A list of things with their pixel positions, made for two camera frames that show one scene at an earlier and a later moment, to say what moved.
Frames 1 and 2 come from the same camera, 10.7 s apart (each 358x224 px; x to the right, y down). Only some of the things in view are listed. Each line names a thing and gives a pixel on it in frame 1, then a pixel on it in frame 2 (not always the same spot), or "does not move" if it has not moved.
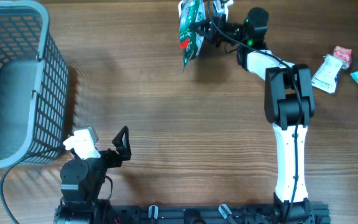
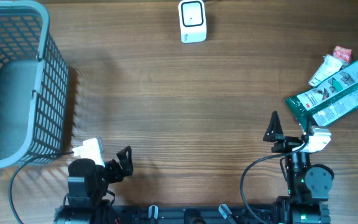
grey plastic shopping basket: [24, 85] does not move
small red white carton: [344, 55] does not move
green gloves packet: [190, 11] → [335, 99]
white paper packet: [325, 76] does not move
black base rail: [289, 211] does not move
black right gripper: [213, 33] → [270, 135]
